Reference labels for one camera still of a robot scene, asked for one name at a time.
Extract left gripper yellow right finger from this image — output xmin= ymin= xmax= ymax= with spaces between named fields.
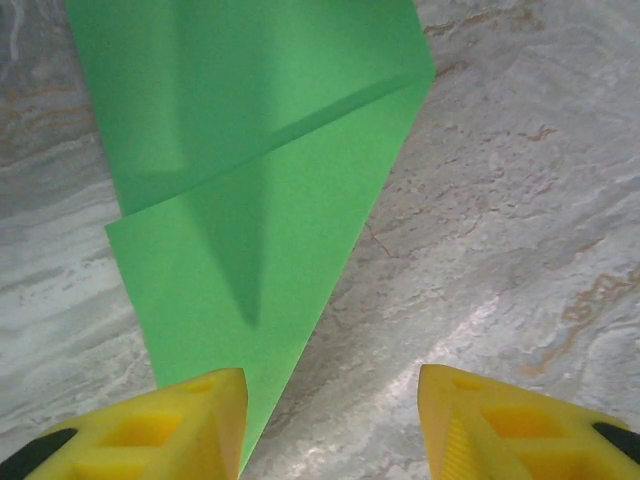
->
xmin=417 ymin=363 xmax=640 ymax=480

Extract green square paper sheet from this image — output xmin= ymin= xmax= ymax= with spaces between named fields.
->
xmin=64 ymin=0 xmax=435 ymax=476

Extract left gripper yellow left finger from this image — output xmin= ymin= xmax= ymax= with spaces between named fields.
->
xmin=0 ymin=367 xmax=250 ymax=480

